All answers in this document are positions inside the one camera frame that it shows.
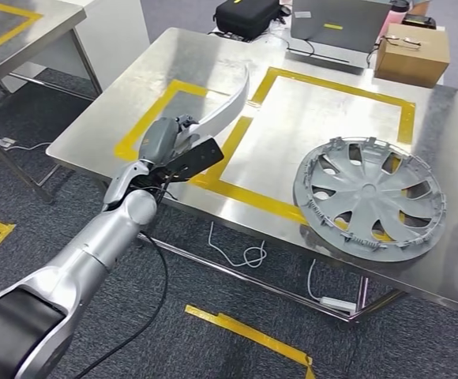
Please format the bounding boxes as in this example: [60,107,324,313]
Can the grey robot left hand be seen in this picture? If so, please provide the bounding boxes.
[138,115,200,168]

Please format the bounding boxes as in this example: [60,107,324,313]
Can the white curved car part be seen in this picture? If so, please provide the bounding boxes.
[175,63,250,152]

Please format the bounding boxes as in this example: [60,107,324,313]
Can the steel workbench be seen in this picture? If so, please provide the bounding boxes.
[46,27,458,325]

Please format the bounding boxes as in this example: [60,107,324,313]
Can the yellow tape small rectangle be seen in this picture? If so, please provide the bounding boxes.
[113,78,253,190]

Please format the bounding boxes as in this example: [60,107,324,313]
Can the white cabinet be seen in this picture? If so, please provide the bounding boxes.
[0,0,151,96]

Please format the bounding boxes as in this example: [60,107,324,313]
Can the black zipper case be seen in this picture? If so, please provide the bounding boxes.
[213,0,282,42]

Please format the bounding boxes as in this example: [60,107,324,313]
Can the white desk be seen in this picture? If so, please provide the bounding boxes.
[209,0,447,84]

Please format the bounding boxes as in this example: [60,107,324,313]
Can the steel table with yellow tape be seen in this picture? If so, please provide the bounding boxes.
[0,0,104,205]

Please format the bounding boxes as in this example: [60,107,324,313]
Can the yellow tape large rectangle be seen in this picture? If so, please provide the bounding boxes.
[189,66,417,244]

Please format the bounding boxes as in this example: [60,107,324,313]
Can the grey laptop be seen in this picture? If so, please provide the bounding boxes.
[288,0,394,76]

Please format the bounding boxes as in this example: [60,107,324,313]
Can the grey wheel hubcap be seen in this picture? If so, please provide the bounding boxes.
[292,137,448,264]

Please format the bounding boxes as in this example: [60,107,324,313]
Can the pink bottle with black lid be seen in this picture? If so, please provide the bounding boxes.
[379,0,411,38]

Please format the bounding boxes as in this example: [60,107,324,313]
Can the brown cardboard box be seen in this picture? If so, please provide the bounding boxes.
[374,23,451,89]

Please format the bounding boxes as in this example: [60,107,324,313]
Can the eyeglasses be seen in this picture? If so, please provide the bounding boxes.
[379,33,422,52]

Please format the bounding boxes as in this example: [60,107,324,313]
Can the black device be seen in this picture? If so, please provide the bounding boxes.
[402,14,437,30]

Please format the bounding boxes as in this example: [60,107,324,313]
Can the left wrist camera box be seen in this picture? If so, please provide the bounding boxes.
[150,136,224,185]

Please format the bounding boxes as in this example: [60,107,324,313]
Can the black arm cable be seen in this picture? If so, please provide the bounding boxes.
[74,231,169,379]

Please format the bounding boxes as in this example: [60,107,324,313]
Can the looped white cable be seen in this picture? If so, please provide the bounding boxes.
[208,222,268,269]

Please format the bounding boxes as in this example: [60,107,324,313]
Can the white power adapter with cable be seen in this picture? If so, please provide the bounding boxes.
[0,137,52,157]

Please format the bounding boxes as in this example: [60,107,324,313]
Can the black laptop cable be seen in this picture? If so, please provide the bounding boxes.
[286,36,317,58]

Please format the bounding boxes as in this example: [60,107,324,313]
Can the white power brick with cable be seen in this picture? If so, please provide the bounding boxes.
[307,258,358,315]

